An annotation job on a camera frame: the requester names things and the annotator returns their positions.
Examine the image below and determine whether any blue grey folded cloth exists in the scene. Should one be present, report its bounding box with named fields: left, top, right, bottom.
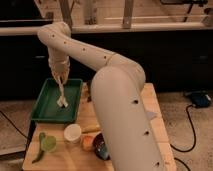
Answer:
left=146, top=111, right=157, bottom=120

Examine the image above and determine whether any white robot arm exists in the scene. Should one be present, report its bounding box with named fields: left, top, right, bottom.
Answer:
left=37, top=22, right=167, bottom=171

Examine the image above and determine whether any white cup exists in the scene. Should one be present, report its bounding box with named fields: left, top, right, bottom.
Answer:
left=64, top=124, right=82, bottom=143

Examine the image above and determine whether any dark brown cup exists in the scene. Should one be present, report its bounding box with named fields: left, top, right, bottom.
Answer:
left=87, top=80, right=91, bottom=102

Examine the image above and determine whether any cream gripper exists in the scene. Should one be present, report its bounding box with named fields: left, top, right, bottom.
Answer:
left=48, top=59, right=70, bottom=85

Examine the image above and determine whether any black bowl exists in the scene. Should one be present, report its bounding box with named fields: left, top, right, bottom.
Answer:
left=93, top=133, right=110, bottom=161

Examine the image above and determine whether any light green cup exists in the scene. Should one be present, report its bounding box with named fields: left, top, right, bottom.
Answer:
left=42, top=136, right=56, bottom=152

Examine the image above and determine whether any black cable at left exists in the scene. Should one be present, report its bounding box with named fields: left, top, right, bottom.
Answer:
left=0, top=109, right=29, bottom=139

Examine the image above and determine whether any green chili pepper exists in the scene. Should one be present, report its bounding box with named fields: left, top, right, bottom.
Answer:
left=32, top=132, right=46, bottom=164

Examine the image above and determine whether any green plastic tray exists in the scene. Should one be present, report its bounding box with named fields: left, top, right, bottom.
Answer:
left=31, top=78, right=83, bottom=124

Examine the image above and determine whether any dark blue floor object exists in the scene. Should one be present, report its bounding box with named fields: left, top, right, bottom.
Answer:
left=190, top=92, right=211, bottom=108

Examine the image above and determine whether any black power cable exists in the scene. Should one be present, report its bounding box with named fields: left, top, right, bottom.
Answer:
left=169, top=104, right=198, bottom=154

